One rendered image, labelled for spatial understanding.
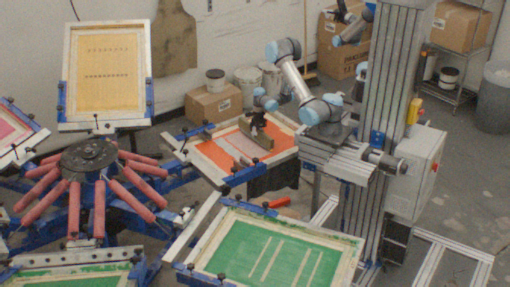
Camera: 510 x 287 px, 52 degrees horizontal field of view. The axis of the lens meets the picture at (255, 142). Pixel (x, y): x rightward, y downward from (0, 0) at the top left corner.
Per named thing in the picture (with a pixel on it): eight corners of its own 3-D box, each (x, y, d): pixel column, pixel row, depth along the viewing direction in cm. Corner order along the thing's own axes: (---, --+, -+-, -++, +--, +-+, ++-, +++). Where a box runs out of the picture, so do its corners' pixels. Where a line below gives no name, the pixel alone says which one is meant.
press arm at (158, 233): (310, 279, 266) (310, 270, 263) (306, 287, 261) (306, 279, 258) (105, 214, 304) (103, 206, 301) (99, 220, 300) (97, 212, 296)
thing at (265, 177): (292, 178, 375) (294, 140, 357) (300, 184, 369) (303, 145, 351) (240, 203, 351) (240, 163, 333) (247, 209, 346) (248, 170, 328)
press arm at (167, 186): (267, 144, 368) (267, 137, 365) (272, 148, 364) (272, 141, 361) (100, 215, 304) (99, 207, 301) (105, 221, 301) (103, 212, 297)
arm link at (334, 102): (345, 117, 303) (348, 96, 296) (328, 124, 296) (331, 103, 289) (331, 108, 311) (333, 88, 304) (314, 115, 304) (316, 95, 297)
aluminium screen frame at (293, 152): (267, 108, 391) (267, 104, 389) (322, 144, 353) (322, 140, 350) (174, 144, 350) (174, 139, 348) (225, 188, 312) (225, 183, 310)
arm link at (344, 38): (378, 14, 304) (335, 52, 347) (391, 11, 309) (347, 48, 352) (369, -3, 306) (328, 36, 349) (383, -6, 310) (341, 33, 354)
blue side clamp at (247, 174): (261, 168, 331) (262, 159, 327) (266, 172, 328) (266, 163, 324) (221, 186, 316) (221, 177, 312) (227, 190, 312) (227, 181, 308)
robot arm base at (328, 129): (346, 128, 312) (348, 114, 306) (335, 140, 301) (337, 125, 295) (323, 121, 318) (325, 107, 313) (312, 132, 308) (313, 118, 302)
